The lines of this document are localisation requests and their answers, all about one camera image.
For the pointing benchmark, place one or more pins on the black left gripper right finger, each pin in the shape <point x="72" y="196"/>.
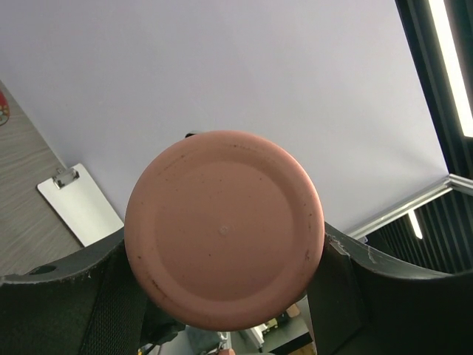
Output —
<point x="363" y="301"/>

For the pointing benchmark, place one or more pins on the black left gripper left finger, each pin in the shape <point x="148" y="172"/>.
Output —
<point x="86" y="303"/>

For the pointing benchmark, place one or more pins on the pink plastic cup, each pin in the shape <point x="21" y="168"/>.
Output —
<point x="224" y="230"/>

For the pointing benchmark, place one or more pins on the red floral plate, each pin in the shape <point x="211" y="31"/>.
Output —
<point x="4" y="109"/>

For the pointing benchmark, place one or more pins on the white clipboard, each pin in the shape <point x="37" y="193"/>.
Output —
<point x="77" y="199"/>

